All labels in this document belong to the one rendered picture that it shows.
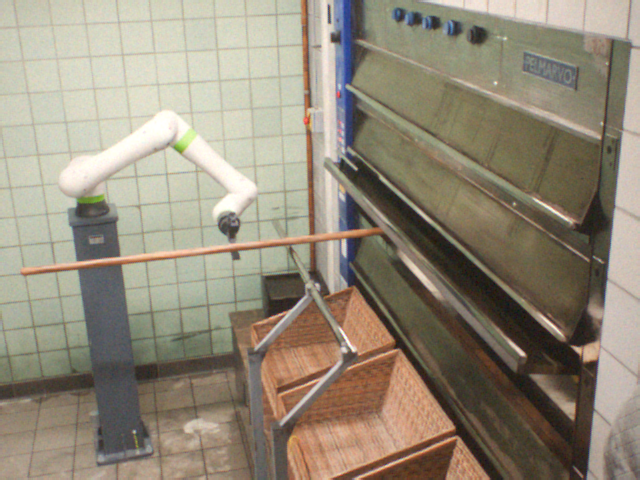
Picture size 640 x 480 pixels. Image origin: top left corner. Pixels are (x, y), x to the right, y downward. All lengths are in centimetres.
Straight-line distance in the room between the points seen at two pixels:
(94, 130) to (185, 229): 69
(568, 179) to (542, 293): 30
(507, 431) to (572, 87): 98
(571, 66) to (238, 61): 259
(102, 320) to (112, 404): 43
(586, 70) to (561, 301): 51
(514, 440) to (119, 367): 211
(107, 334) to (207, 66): 140
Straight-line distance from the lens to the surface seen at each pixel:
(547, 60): 192
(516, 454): 229
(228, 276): 448
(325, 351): 359
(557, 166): 188
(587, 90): 178
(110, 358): 385
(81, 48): 414
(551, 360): 189
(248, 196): 346
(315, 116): 394
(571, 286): 189
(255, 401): 294
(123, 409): 398
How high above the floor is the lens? 230
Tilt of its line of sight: 21 degrees down
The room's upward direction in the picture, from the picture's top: 2 degrees counter-clockwise
